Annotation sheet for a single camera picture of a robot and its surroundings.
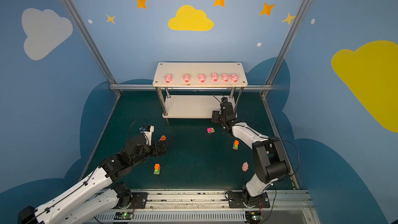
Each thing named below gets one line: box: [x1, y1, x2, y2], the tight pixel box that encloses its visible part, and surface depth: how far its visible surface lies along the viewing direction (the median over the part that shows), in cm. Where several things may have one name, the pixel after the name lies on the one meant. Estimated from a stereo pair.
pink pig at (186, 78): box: [182, 73, 191, 83], surface depth 80 cm
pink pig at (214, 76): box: [211, 72, 219, 82], surface depth 80 cm
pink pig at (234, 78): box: [231, 73, 239, 83], surface depth 80 cm
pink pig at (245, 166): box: [242, 161, 249, 173], surface depth 86 cm
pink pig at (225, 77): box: [221, 72, 230, 82], surface depth 80 cm
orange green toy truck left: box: [153, 162, 161, 175], surface depth 84 cm
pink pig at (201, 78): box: [198, 73, 206, 83], surface depth 80 cm
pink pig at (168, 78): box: [164, 74, 173, 84], surface depth 80 cm
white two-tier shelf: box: [152, 62, 249, 119], surface depth 84 cm
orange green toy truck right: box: [232, 140, 240, 151], surface depth 93 cm
